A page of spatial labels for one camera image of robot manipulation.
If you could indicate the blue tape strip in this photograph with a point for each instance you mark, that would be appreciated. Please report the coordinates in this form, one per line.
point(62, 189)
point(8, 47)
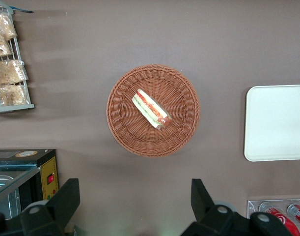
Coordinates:
point(23, 10)

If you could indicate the black toaster oven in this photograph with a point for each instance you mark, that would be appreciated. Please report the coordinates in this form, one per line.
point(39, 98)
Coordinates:
point(49, 167)

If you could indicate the red cola bottle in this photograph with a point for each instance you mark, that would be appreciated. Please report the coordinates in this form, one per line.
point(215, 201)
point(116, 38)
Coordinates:
point(298, 214)
point(280, 217)

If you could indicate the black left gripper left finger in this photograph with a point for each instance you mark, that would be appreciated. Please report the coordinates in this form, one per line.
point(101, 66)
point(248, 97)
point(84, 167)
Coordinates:
point(41, 216)

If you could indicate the cream plastic tray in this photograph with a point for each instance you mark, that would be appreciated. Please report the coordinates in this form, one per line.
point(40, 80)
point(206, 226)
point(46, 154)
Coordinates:
point(277, 123)

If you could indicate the wrapped sandwich wedge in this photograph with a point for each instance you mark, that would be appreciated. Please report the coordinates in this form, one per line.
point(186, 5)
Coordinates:
point(149, 108)

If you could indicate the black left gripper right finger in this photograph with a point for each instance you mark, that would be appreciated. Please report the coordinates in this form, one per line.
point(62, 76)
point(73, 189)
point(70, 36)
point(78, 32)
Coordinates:
point(213, 221)

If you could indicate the round brown wicker basket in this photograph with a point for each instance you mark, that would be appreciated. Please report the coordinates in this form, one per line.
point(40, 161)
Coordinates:
point(130, 137)

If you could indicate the clear acrylic bottle rack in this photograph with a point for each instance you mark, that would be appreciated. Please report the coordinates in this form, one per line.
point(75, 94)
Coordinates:
point(253, 209)

